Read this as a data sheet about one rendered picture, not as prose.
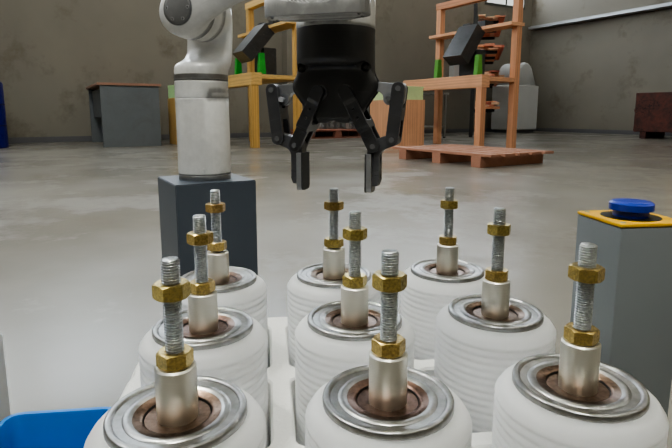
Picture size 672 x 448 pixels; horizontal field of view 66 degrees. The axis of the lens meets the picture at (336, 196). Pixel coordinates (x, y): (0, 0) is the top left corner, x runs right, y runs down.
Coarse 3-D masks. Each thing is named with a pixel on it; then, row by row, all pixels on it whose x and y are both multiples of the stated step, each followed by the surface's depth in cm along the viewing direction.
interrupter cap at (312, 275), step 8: (312, 264) 56; (320, 264) 56; (304, 272) 54; (312, 272) 54; (320, 272) 54; (368, 272) 53; (304, 280) 51; (312, 280) 51; (320, 280) 51; (328, 280) 51; (336, 280) 51; (368, 280) 52
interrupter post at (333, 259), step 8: (328, 248) 52; (344, 248) 53; (328, 256) 52; (336, 256) 52; (344, 256) 53; (328, 264) 52; (336, 264) 52; (344, 264) 53; (328, 272) 52; (336, 272) 52; (344, 272) 53
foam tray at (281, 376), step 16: (272, 320) 60; (272, 336) 56; (272, 352) 52; (272, 368) 49; (288, 368) 49; (416, 368) 49; (432, 368) 49; (128, 384) 46; (272, 384) 46; (288, 384) 46; (272, 400) 43; (288, 400) 43; (272, 416) 41; (288, 416) 41; (272, 432) 39; (288, 432) 39; (480, 432) 39
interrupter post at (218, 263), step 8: (208, 256) 51; (216, 256) 50; (224, 256) 51; (208, 264) 51; (216, 264) 50; (224, 264) 51; (208, 272) 51; (216, 272) 51; (224, 272) 51; (216, 280) 51; (224, 280) 51
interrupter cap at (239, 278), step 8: (192, 272) 53; (232, 272) 54; (240, 272) 53; (248, 272) 54; (232, 280) 52; (240, 280) 51; (248, 280) 51; (216, 288) 48; (224, 288) 48; (232, 288) 49; (240, 288) 49
